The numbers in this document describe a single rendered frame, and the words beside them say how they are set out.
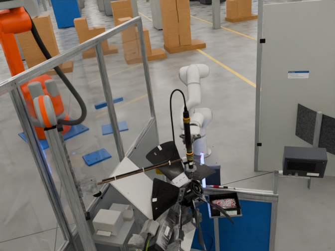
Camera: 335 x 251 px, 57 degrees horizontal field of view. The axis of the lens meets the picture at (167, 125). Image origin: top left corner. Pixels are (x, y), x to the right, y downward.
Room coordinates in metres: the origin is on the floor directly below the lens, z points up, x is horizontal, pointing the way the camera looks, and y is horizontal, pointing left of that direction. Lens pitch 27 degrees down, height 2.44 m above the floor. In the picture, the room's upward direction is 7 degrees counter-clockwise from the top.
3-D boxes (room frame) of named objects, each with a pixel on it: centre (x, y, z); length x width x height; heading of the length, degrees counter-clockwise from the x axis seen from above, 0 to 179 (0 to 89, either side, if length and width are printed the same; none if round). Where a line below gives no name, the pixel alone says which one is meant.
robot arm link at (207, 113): (2.24, -0.28, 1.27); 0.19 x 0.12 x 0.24; 83
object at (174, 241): (1.27, 0.07, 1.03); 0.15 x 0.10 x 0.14; 71
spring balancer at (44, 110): (1.38, 0.58, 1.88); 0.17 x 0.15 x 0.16; 161
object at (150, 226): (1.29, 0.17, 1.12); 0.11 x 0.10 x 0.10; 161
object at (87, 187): (1.41, 0.49, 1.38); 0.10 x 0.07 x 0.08; 106
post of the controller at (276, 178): (1.74, -0.73, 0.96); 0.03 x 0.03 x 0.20; 71
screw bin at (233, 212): (1.71, -0.34, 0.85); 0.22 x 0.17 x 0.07; 86
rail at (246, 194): (1.89, -0.33, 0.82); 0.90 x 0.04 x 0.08; 71
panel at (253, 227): (1.89, -0.33, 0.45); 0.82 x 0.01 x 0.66; 71
